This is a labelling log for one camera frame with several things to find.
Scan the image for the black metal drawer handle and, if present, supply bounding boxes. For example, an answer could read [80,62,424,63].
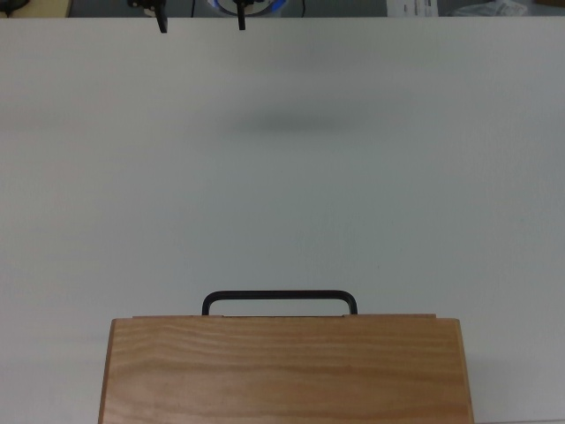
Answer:
[201,289,358,317]

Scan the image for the beige wooden board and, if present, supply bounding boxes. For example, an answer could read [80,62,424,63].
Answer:
[0,0,72,19]

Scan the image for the wooden drawer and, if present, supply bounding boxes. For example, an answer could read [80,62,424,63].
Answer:
[132,313,438,320]

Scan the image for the wooden cabinet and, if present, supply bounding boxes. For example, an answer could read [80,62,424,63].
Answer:
[97,315,476,424]

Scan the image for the white printed papers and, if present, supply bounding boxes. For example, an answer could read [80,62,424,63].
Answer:
[386,0,441,18]

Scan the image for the crumpled clear plastic wrap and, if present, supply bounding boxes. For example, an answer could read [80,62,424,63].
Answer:
[443,0,529,18]

